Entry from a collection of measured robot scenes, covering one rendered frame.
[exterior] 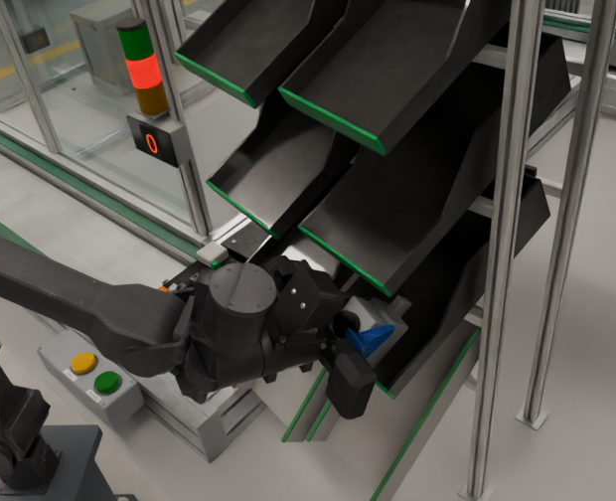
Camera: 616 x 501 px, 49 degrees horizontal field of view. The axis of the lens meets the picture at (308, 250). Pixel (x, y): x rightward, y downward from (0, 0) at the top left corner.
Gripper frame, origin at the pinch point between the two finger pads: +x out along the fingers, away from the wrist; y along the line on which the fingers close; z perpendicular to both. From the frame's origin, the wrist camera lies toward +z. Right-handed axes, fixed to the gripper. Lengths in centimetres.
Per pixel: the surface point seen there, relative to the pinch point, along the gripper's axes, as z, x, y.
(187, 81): -47, 45, 152
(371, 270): 6.7, 0.2, 0.2
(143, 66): -1, -1, 64
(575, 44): -8, 135, 84
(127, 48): 2, -4, 65
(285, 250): -7.8, 4.5, 21.2
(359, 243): 7.3, 1.0, 3.8
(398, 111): 25.3, -3.7, -1.3
